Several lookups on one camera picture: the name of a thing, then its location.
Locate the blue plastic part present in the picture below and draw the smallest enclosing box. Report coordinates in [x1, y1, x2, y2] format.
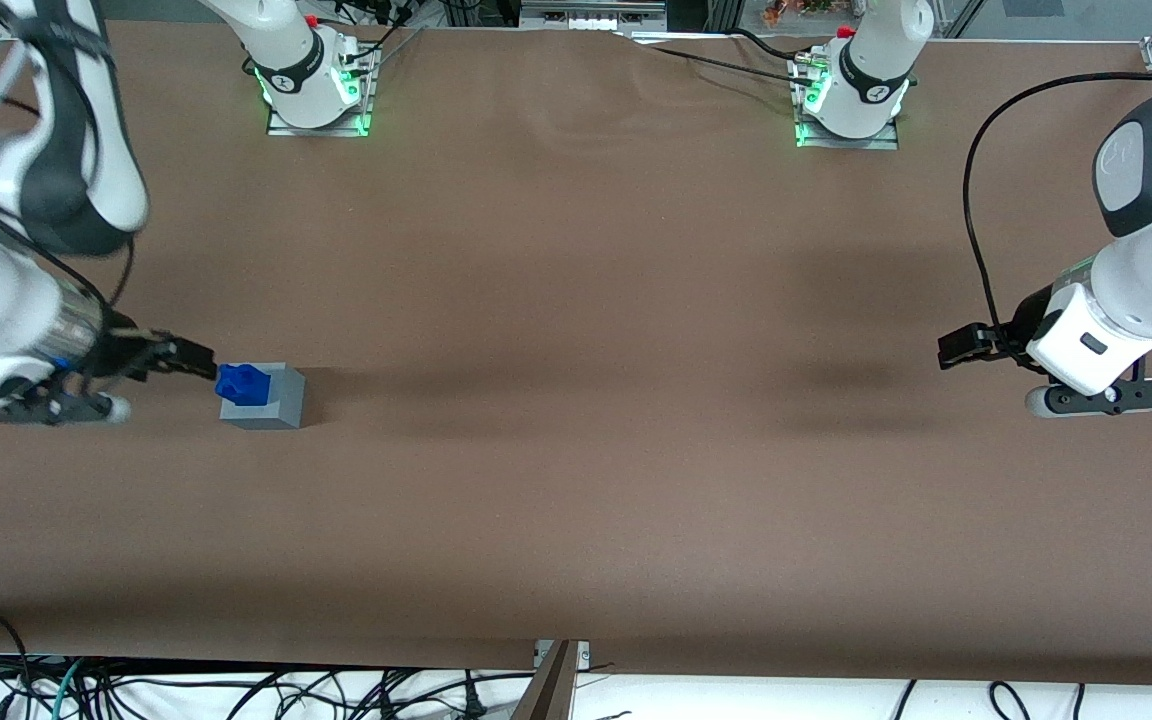
[215, 361, 273, 407]

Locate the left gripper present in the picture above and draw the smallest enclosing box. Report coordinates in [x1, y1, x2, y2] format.
[938, 283, 1152, 398]

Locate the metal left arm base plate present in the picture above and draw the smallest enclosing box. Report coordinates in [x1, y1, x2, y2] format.
[792, 52, 901, 151]

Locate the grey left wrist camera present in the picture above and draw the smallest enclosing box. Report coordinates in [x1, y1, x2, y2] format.
[1024, 378, 1152, 419]

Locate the teal floor cable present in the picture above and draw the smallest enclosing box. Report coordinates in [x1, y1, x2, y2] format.
[31, 658, 89, 720]

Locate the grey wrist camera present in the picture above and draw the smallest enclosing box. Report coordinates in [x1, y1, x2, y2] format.
[1024, 378, 1152, 419]
[0, 392, 133, 428]

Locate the black tangled floor cable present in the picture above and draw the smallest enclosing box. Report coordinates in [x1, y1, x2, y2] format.
[86, 665, 537, 720]

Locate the aluminium frame rail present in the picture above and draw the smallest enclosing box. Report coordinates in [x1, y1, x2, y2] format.
[519, 0, 669, 33]

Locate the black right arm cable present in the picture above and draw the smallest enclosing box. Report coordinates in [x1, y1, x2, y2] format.
[0, 0, 139, 346]

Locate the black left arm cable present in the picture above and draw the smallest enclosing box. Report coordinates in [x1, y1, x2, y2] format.
[963, 70, 1152, 346]

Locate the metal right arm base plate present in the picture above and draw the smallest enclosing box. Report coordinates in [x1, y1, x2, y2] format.
[265, 42, 378, 139]

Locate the brown table mat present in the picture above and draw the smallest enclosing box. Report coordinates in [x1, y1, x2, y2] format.
[0, 20, 1152, 687]

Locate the aluminium table leg profile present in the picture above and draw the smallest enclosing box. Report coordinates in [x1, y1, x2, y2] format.
[509, 639, 591, 720]

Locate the gray square base block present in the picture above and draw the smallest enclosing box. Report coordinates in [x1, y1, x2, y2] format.
[219, 362, 308, 432]

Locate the black cable on mat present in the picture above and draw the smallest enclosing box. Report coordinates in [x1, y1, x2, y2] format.
[624, 28, 822, 89]

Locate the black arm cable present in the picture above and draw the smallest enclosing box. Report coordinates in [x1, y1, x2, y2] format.
[0, 0, 139, 346]
[963, 70, 1152, 346]

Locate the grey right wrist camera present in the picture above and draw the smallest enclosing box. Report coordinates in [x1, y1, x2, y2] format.
[0, 392, 133, 428]

